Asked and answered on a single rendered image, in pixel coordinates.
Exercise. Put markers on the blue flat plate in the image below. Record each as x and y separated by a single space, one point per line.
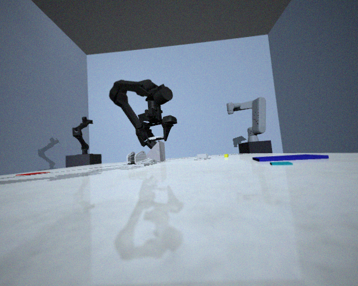
290 157

